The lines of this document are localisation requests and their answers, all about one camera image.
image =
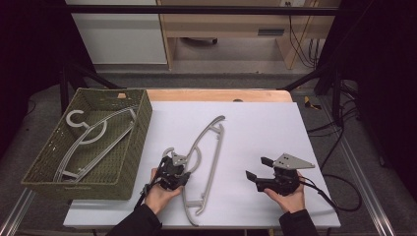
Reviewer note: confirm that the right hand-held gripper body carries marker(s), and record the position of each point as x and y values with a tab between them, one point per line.
282	183

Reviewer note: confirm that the green woven basket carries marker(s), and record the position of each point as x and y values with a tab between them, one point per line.
131	157

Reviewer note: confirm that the white cabinet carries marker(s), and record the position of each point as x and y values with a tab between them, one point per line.
118	36

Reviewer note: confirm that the light wooden desk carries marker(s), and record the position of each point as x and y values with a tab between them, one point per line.
223	24

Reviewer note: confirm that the black frame leg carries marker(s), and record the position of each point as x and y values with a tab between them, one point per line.
336	95
64	88

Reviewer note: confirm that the grey plastic clothes hanger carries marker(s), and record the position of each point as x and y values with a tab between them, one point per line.
213	164
98	139
69	119

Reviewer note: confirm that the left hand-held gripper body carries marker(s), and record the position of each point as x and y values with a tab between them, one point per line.
172	175

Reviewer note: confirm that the person's left hand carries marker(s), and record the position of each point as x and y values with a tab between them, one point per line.
159	196

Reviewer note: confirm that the person's right hand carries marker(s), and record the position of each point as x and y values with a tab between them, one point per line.
291	201

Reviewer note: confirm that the white sheet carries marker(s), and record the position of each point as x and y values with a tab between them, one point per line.
255	137

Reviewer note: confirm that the yellow and black tape piece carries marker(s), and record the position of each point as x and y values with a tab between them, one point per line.
309	104

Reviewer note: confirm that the black horizontal frame bar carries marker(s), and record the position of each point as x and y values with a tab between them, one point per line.
196	10

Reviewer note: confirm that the aluminium rail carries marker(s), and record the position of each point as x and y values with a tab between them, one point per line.
364	183
16	213

